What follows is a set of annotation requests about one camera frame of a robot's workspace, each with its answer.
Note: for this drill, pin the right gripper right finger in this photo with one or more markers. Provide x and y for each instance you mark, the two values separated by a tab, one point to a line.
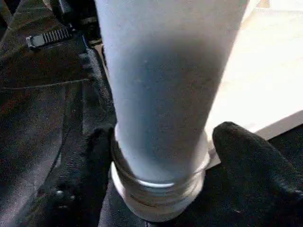
251	184

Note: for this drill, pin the black table mat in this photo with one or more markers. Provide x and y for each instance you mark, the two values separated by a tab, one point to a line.
47	106

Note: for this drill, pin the white plastic table leg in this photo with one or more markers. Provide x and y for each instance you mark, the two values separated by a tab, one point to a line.
161	94

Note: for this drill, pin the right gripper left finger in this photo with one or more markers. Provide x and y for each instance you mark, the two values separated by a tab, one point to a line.
78	189

